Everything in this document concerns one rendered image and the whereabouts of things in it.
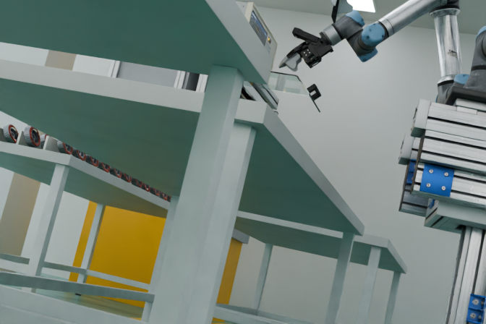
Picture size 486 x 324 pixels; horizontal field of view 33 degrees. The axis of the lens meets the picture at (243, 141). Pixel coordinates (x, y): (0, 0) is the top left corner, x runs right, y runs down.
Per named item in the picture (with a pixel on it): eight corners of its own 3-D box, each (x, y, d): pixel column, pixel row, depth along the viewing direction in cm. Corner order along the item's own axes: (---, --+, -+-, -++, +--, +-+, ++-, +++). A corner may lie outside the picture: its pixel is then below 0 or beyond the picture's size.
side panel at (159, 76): (171, 142, 277) (194, 52, 282) (168, 139, 274) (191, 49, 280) (97, 128, 285) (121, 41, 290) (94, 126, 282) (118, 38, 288)
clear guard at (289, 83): (320, 112, 298) (323, 97, 299) (309, 94, 275) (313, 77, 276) (236, 98, 307) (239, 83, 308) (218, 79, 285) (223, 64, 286)
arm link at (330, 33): (329, 21, 311) (332, 29, 319) (319, 28, 311) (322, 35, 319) (340, 36, 308) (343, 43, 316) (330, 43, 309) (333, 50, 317)
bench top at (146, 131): (363, 236, 394) (364, 226, 395) (262, 124, 187) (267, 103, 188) (171, 196, 423) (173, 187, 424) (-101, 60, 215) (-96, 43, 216)
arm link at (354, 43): (367, 58, 304) (351, 34, 305) (359, 66, 315) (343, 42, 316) (384, 48, 305) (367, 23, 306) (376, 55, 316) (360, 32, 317)
